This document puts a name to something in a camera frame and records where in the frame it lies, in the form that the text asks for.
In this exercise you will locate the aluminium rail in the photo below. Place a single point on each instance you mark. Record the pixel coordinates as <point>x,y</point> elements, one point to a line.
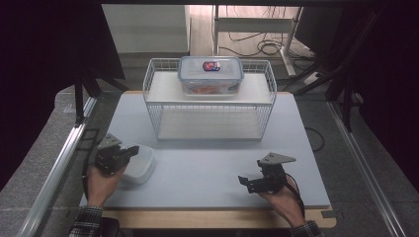
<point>362,171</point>
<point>56,171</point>

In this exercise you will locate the person's right hand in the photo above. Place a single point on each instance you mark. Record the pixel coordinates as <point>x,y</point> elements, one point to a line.
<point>288,204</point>

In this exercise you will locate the white power strip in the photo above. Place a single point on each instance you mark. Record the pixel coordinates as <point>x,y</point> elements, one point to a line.
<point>311,78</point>

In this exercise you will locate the person's left hand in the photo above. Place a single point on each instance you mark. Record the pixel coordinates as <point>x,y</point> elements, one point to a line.
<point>100,187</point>

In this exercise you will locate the white square container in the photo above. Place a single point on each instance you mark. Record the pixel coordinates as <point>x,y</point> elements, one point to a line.
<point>141,168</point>

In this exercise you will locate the white desk frame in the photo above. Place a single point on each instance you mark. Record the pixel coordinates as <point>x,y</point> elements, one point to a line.
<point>253,24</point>

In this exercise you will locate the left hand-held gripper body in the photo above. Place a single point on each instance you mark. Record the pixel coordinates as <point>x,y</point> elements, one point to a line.
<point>108,158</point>

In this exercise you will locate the dark curtain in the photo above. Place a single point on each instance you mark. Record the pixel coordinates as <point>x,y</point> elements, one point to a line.
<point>42,65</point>
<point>395,82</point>

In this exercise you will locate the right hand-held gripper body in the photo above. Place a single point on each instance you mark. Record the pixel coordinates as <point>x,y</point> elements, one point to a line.
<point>273,177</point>

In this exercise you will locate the black metal stand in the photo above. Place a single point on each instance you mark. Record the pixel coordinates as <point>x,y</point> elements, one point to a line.
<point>79,98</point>
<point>346,98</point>

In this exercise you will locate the pale blue table mat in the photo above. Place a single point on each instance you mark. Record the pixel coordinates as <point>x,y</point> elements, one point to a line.
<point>204,171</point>

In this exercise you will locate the clear container with blue lid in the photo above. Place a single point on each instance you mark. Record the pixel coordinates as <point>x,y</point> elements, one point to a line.
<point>210,77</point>

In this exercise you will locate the white cabinet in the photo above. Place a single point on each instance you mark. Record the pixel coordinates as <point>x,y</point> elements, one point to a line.
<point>148,29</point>

